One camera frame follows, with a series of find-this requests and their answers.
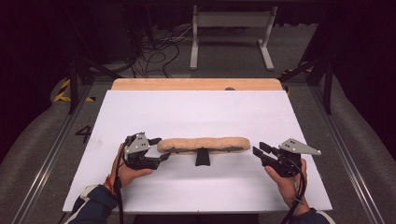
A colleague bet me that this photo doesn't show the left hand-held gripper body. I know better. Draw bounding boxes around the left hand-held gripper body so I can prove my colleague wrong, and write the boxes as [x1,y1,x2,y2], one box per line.
[123,132,162,171]

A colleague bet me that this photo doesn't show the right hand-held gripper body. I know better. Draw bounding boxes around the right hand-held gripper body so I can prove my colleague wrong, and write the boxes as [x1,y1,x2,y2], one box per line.
[262,137,322,178]

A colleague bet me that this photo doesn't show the tan fleece pad black backing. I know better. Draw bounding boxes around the tan fleece pad black backing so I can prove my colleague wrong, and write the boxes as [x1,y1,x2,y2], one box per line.
[156,136,252,167]

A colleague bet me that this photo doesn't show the person's left hand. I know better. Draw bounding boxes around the person's left hand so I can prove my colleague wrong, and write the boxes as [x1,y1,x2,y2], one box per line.
[108,143,154,189]

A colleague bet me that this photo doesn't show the person's right hand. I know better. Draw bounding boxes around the person's right hand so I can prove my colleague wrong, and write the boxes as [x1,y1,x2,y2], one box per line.
[264,158,311,217]

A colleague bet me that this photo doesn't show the white board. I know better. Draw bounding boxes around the white board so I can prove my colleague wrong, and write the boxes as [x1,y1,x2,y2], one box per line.
[63,90,333,215]

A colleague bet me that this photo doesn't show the wooden table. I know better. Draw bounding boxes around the wooden table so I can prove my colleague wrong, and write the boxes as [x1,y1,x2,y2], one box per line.
[111,77,284,91]

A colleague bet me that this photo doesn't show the black metal stand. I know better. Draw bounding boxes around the black metal stand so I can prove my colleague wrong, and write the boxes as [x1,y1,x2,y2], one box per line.
[68,55,123,115]
[278,55,334,116]

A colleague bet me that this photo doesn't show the yellow black floor tape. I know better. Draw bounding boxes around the yellow black floor tape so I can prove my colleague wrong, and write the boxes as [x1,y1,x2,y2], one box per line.
[53,78,96,104]

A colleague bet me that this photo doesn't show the dark curtain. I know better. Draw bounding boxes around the dark curtain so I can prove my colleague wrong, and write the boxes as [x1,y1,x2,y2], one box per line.
[323,0,396,172]
[0,0,74,153]

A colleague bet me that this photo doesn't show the white metal stand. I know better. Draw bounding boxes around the white metal stand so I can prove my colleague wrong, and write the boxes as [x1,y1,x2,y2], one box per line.
[190,5,278,72]

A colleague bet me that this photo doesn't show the right hand-held gripper cable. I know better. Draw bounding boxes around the right hand-held gripper cable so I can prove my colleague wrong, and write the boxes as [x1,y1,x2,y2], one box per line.
[279,157,308,224]

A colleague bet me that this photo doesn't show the hand-held gripper cable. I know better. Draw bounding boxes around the hand-held gripper cable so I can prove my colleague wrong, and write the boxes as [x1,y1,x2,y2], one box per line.
[279,157,308,224]
[113,134,129,224]

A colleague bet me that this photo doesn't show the red bracelet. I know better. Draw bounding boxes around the red bracelet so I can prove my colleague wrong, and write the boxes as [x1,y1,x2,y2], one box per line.
[104,175,118,198]

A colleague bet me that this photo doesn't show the left hand-held gripper cable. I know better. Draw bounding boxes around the left hand-held gripper cable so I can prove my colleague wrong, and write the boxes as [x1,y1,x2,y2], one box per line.
[113,134,129,224]

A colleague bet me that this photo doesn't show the aluminium rail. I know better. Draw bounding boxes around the aluminium rail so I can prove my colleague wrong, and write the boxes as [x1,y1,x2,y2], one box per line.
[10,82,96,224]
[309,84,387,224]

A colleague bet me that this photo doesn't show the black floor cables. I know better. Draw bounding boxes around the black floor cables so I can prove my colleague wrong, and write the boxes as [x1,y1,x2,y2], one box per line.
[124,26,194,79]

